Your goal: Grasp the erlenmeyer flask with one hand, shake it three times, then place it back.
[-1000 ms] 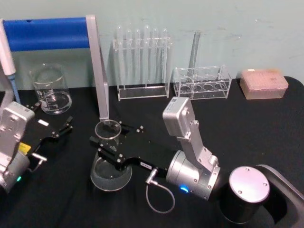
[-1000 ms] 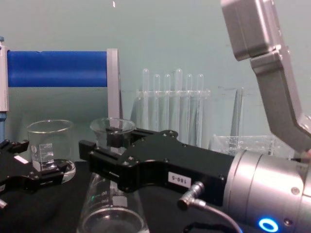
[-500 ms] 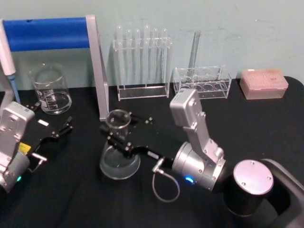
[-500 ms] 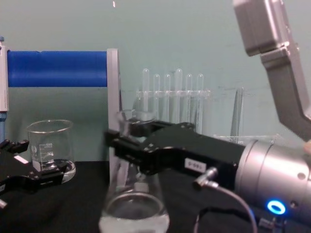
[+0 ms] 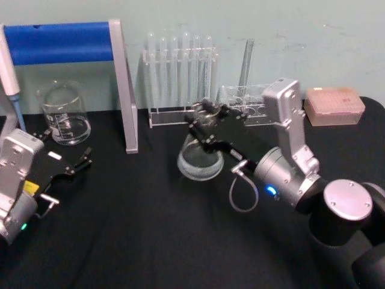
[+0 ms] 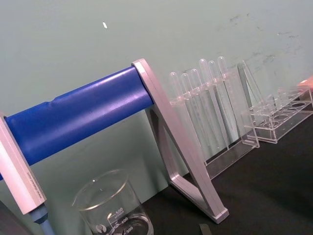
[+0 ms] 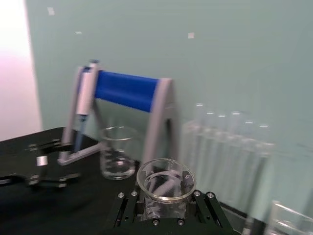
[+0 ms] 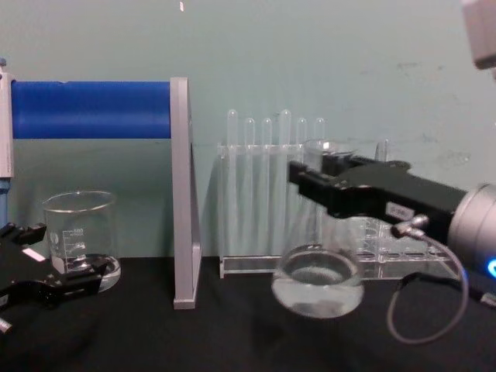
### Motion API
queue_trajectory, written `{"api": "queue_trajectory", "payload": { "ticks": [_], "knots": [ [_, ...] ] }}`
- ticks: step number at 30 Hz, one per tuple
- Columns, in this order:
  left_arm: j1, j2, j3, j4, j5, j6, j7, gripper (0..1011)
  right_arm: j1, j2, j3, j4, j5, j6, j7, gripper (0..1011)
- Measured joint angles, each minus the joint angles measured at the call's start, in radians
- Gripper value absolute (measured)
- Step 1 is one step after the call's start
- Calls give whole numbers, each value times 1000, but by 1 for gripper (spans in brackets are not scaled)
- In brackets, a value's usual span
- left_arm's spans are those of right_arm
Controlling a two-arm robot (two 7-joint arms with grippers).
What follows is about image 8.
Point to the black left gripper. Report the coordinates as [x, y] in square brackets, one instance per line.
[19, 267]

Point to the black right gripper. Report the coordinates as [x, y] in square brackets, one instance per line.
[422, 201]

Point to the clear glass round flask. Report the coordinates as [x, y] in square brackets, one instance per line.
[317, 283]

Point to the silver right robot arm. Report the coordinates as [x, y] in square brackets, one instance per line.
[474, 228]

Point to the clear glass beaker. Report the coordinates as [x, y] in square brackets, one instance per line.
[81, 232]

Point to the clear test tube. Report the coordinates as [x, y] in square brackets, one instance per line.
[249, 162]
[319, 129]
[383, 149]
[232, 155]
[285, 135]
[266, 162]
[301, 131]

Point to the clear acrylic test tube rack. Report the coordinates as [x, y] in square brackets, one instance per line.
[252, 267]

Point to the black table cloth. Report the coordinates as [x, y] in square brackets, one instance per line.
[155, 341]

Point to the grey and blue pipette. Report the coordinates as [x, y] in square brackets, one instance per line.
[4, 124]

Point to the grey stand upright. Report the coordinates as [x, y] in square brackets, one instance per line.
[182, 193]

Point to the blue cylinder bar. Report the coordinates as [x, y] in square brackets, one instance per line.
[91, 110]

